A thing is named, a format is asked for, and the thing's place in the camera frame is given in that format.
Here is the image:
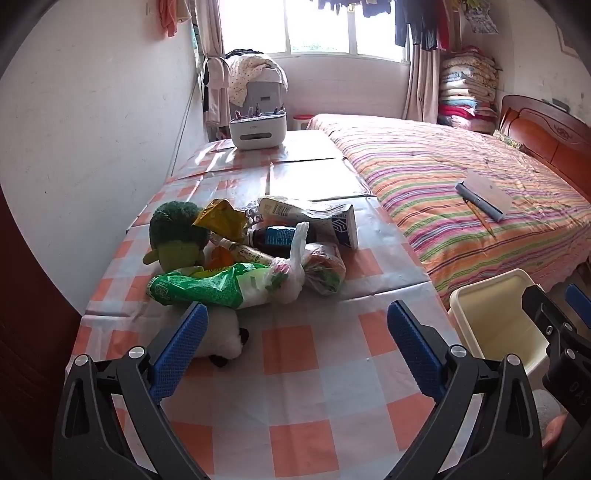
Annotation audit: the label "polka dot cloth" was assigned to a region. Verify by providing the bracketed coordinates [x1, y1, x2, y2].
[226, 53, 289, 107]

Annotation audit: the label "pink cloth on wall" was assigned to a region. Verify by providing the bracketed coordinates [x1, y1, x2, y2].
[158, 0, 192, 38]

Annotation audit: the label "beige printed tube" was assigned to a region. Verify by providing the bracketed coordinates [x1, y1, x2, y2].
[217, 237, 278, 267]

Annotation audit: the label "grey cabinet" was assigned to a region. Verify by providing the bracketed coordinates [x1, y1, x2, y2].
[240, 67, 284, 114]

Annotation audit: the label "orange checkered tablecloth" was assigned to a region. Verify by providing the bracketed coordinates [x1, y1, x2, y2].
[65, 129, 462, 480]

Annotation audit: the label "dark blue bottle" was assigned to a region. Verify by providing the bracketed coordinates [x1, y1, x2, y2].
[247, 225, 319, 247]

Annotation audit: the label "crushed white carton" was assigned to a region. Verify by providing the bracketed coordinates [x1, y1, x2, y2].
[256, 196, 360, 251]

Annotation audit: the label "wooden headboard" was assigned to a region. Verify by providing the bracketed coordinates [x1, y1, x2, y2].
[496, 95, 591, 204]

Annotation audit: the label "white desk organizer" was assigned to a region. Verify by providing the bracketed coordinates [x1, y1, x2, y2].
[229, 106, 288, 151]

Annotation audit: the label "white black plush toy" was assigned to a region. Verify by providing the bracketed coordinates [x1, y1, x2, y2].
[193, 307, 251, 368]

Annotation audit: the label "cream plastic bin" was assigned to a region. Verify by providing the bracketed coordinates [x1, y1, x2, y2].
[448, 268, 552, 377]

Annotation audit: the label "clear bag with contents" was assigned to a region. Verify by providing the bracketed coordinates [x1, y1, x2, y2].
[302, 242, 347, 296]

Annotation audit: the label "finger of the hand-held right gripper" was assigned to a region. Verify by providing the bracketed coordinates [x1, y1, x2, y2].
[564, 282, 591, 326]
[521, 282, 575, 352]

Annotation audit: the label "hanging dark clothes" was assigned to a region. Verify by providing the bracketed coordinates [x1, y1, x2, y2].
[318, 0, 462, 51]

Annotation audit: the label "patterned hanging cloth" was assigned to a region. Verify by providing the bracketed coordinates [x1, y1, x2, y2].
[462, 0, 499, 35]

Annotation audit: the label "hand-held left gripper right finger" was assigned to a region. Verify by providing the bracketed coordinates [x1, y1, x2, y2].
[387, 300, 543, 480]

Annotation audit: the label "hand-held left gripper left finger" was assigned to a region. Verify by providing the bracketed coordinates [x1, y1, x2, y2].
[53, 301, 213, 480]

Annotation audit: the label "window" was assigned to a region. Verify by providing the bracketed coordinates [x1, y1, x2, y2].
[217, 0, 411, 63]

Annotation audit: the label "blue white lint brush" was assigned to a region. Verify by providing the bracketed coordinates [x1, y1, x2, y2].
[455, 168, 513, 222]

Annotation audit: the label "small orange item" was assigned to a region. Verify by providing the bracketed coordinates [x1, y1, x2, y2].
[203, 247, 234, 269]

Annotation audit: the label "yellow snack bag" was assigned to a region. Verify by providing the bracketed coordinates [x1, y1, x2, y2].
[192, 198, 250, 243]

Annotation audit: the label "beige curtain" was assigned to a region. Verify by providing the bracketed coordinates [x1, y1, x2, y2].
[194, 0, 232, 130]
[404, 41, 444, 124]

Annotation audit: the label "floral pillow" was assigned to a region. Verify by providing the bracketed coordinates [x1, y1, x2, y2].
[492, 129, 525, 151]

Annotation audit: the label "striped bedspread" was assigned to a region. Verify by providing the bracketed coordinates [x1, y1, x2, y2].
[307, 113, 591, 310]

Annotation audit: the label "green broccoli plush toy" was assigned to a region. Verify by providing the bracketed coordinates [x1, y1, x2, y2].
[142, 200, 214, 273]

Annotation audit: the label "yellow pencil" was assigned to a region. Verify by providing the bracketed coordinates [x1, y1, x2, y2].
[466, 196, 497, 238]

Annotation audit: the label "white plastic bag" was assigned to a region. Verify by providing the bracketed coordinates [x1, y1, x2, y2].
[265, 222, 311, 305]

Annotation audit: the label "green plastic bag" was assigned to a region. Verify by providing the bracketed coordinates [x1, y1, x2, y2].
[147, 262, 273, 310]

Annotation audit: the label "stack of folded blankets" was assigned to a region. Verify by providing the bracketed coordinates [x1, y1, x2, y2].
[436, 45, 502, 134]

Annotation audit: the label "dark brown wooden panel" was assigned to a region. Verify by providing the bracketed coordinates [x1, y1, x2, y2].
[0, 185, 81, 480]

